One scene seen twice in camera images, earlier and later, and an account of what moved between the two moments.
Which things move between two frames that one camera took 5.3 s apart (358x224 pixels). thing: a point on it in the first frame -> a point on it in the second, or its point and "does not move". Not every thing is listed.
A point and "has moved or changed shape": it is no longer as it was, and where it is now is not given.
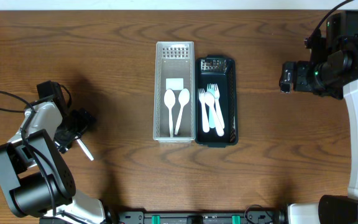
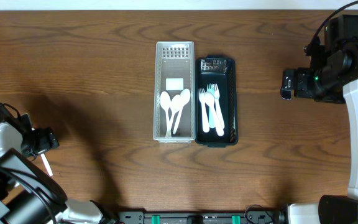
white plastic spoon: (209, 99) does not move
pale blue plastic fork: (210, 88) does not move
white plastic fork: (216, 94) does not move
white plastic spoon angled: (169, 99) has moved or changed shape
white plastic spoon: (87, 152) has moved or changed shape
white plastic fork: (205, 124) does not move
